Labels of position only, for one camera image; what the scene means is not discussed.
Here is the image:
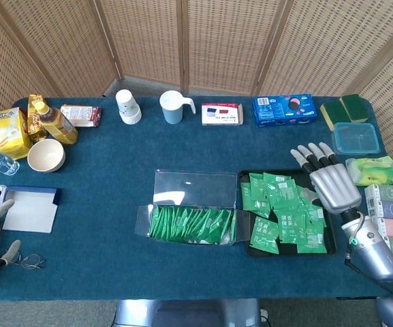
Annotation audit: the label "blue plastic container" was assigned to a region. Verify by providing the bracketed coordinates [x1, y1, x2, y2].
[330, 121, 381, 156]

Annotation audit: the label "clear plastic box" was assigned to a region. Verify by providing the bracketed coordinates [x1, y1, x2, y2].
[134, 170, 251, 247]

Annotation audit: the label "green wet wipes pack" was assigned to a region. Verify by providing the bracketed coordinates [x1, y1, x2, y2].
[345, 155, 393, 187]

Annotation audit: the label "beige bowl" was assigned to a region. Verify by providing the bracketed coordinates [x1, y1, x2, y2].
[27, 138, 67, 174]

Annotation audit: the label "yellow printed snack packet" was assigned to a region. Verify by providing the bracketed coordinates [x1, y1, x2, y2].
[27, 94, 50, 142]

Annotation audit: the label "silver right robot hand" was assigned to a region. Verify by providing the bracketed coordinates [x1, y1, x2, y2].
[290, 142, 363, 215]

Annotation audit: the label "light blue handled mug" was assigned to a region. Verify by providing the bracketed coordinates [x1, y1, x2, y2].
[159, 90, 196, 125]

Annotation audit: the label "stack of paper cups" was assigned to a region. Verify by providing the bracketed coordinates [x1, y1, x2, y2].
[115, 89, 142, 125]

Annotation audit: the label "yellow drink bottle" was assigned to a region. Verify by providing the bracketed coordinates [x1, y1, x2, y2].
[34, 100, 80, 146]

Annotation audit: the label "blue table cloth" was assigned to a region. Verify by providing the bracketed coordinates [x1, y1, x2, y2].
[0, 96, 393, 302]

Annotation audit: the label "brown white biscuit box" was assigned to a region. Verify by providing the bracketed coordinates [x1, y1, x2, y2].
[60, 104, 104, 128]

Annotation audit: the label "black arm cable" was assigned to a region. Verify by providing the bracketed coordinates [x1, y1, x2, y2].
[344, 250, 393, 300]

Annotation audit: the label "white blue open paper box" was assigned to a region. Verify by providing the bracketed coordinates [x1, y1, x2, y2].
[1, 185, 62, 234]

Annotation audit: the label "yellow snack box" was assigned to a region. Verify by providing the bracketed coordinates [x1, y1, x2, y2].
[0, 107, 33, 161]

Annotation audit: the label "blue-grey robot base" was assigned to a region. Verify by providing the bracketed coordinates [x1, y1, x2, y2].
[112, 298, 262, 327]

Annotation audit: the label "pastel tissue multipack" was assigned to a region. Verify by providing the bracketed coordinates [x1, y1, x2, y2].
[364, 185, 393, 277]

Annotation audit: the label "yellow green sponge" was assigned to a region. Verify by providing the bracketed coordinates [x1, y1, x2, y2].
[339, 94, 371, 123]
[319, 101, 351, 132]

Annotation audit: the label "rattan folding screen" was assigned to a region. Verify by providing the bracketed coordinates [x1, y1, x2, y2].
[0, 0, 393, 239]

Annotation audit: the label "black plastic tray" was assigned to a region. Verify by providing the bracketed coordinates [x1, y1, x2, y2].
[238, 169, 339, 258]

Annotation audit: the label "blue cookie box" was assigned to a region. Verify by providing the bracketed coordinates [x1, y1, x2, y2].
[252, 93, 318, 129]

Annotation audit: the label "thin frame eyeglasses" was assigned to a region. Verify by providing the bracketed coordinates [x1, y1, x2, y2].
[10, 251, 47, 270]

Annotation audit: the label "white red blue card box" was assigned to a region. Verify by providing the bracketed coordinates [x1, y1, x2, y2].
[201, 103, 244, 126]

